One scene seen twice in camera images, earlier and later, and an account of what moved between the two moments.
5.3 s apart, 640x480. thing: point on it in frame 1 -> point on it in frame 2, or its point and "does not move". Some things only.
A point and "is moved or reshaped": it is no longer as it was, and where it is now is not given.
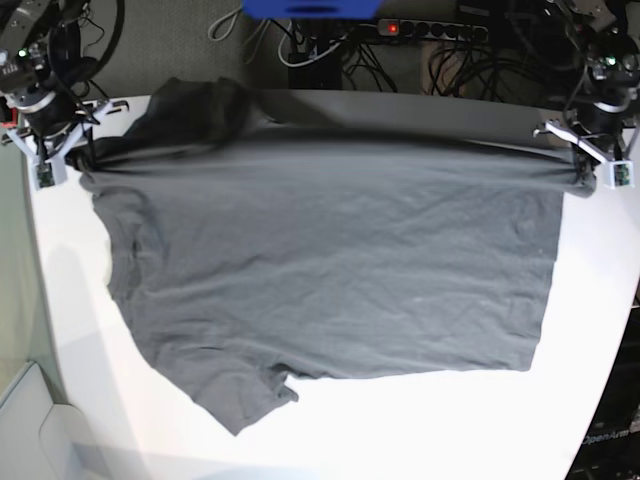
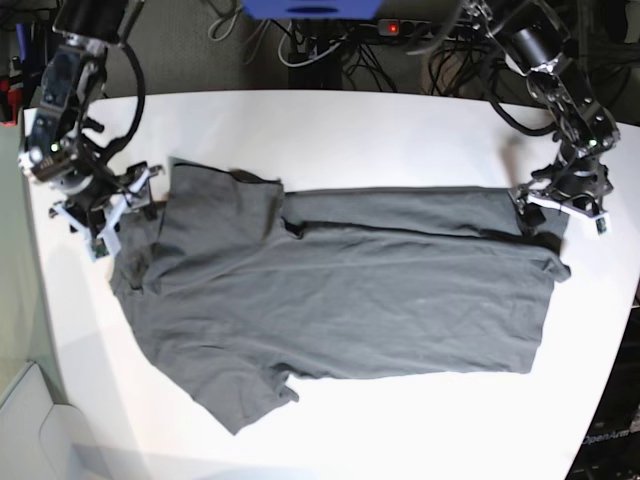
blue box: [312, 9] does not move
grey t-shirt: [248, 251] is moved or reshaped
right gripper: [600, 125] -> [585, 177]
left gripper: [53, 119] -> [89, 207]
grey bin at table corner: [43, 440] does not move
